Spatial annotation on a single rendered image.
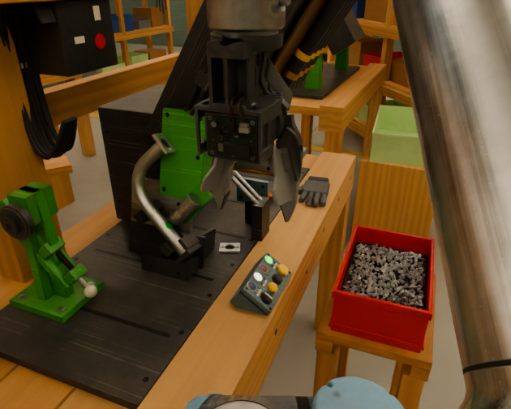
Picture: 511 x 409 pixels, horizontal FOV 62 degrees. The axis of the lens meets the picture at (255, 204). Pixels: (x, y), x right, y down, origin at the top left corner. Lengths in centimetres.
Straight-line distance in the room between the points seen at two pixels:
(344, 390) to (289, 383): 145
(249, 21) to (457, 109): 25
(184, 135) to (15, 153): 37
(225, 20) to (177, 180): 67
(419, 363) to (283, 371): 106
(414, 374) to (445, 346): 123
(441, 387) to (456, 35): 197
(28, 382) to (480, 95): 88
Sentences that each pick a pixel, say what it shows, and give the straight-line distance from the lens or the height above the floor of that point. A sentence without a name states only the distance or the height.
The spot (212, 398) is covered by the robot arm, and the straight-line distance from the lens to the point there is 56.
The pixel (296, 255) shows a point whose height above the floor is 90.
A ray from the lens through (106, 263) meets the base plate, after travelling 116.
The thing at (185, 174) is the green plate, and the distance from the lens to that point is 103.
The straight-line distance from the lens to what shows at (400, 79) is 402.
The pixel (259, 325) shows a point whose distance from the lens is 93.
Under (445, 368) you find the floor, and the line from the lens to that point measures 221.
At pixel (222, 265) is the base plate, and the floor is 90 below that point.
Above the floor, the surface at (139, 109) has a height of 124.
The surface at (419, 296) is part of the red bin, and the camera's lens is 109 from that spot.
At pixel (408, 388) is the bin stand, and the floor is 70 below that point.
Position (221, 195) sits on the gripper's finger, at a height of 130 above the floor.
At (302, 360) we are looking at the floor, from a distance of 208.
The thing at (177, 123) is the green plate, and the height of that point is 124.
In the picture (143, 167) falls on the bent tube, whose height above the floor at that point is 114.
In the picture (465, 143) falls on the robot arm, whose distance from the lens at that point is 19.
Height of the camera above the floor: 154
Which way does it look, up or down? 28 degrees down
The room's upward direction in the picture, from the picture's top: straight up
